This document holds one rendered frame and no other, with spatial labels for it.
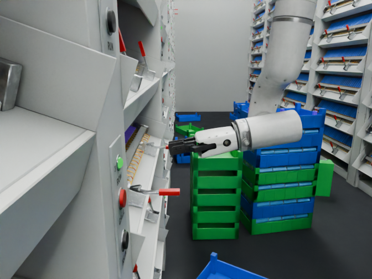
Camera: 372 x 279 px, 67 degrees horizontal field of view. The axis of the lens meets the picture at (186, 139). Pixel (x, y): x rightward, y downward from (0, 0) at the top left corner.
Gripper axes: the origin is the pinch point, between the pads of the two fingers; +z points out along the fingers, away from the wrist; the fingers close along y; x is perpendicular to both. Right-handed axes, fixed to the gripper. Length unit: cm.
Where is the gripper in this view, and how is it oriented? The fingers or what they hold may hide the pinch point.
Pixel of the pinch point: (176, 146)
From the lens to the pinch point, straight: 73.6
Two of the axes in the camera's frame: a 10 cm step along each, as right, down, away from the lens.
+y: -0.3, -2.6, 9.7
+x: -1.8, -9.5, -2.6
